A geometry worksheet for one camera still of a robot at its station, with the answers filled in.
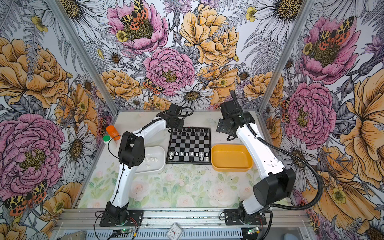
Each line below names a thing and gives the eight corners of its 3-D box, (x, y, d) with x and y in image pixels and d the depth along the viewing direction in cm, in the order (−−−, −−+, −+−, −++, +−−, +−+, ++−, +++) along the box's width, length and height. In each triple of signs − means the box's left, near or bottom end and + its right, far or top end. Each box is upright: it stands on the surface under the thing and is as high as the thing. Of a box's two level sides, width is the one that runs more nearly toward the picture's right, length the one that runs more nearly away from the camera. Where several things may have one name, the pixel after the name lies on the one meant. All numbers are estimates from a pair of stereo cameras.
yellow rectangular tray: (211, 172, 92) (212, 168, 87) (209, 147, 103) (210, 142, 98) (251, 172, 92) (254, 168, 87) (245, 147, 103) (248, 142, 98)
